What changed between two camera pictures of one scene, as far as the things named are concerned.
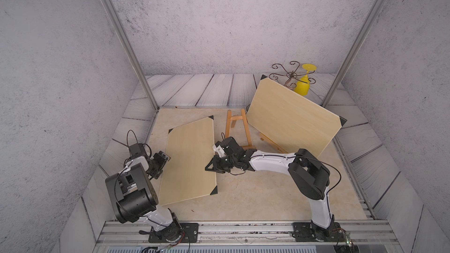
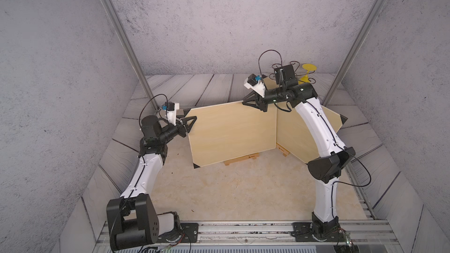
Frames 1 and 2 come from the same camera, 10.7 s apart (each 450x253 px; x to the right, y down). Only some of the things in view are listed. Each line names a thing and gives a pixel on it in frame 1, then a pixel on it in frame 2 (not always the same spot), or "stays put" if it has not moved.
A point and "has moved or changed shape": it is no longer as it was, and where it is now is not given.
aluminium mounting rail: x=350 y=233 stays put
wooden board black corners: x=190 y=147 to x=224 y=132
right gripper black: x=214 y=161 to x=257 y=100
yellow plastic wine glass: x=302 y=86 stays put
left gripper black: x=162 y=159 to x=183 y=130
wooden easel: x=233 y=119 has moved or changed shape
